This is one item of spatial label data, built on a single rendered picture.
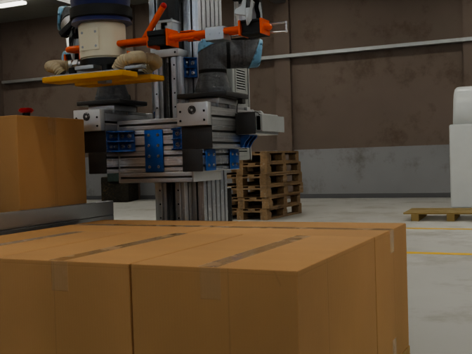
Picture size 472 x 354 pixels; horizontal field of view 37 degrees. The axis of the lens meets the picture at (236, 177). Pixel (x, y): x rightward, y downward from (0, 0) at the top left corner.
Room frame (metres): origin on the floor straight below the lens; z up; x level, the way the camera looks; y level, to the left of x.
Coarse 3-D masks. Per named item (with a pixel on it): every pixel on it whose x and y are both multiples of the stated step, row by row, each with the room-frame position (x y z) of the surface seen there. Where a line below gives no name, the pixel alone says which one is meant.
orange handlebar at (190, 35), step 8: (264, 24) 2.32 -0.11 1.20; (184, 32) 2.43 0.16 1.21; (192, 32) 2.42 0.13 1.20; (200, 32) 2.40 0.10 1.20; (224, 32) 2.37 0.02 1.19; (232, 32) 2.36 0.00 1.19; (120, 40) 2.54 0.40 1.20; (128, 40) 2.52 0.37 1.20; (136, 40) 2.51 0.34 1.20; (144, 40) 2.49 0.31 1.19; (176, 40) 2.49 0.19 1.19; (184, 40) 2.45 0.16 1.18; (192, 40) 2.45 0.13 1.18; (200, 40) 2.47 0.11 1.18; (72, 48) 2.62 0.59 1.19
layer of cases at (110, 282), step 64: (0, 256) 1.76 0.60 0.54; (64, 256) 1.72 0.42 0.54; (128, 256) 1.68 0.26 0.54; (192, 256) 1.65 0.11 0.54; (256, 256) 1.61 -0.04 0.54; (320, 256) 1.58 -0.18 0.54; (384, 256) 2.03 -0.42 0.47; (0, 320) 1.73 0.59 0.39; (64, 320) 1.65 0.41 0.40; (128, 320) 1.57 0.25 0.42; (192, 320) 1.50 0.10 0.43; (256, 320) 1.43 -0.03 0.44; (320, 320) 1.51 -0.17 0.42; (384, 320) 2.01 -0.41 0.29
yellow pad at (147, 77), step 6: (126, 78) 2.62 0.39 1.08; (132, 78) 2.61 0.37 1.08; (138, 78) 2.60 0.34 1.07; (144, 78) 2.59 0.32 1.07; (150, 78) 2.58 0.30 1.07; (156, 78) 2.61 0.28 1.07; (162, 78) 2.65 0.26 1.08; (78, 84) 2.70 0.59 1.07; (84, 84) 2.69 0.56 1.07; (90, 84) 2.69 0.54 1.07; (96, 84) 2.69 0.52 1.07; (102, 84) 2.70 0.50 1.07; (108, 84) 2.71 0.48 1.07; (114, 84) 2.72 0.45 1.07; (120, 84) 2.73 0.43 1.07
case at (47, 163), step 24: (0, 120) 2.55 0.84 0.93; (24, 120) 2.55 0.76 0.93; (48, 120) 2.68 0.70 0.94; (72, 120) 2.81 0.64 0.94; (0, 144) 2.55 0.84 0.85; (24, 144) 2.55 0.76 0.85; (48, 144) 2.67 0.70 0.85; (72, 144) 2.81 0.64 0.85; (0, 168) 2.55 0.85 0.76; (24, 168) 2.54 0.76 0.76; (48, 168) 2.67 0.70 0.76; (72, 168) 2.80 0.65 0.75; (0, 192) 2.55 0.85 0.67; (24, 192) 2.54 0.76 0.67; (48, 192) 2.66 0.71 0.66; (72, 192) 2.80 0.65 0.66
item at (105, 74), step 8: (104, 64) 2.47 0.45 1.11; (72, 72) 2.53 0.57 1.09; (88, 72) 2.47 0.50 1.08; (96, 72) 2.44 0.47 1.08; (104, 72) 2.43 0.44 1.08; (112, 72) 2.42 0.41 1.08; (120, 72) 2.40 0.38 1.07; (128, 72) 2.43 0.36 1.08; (136, 72) 2.48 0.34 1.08; (48, 80) 2.52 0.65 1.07; (56, 80) 2.51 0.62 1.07; (64, 80) 2.50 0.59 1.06; (72, 80) 2.49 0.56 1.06; (80, 80) 2.51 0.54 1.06; (88, 80) 2.52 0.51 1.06; (96, 80) 2.53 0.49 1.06
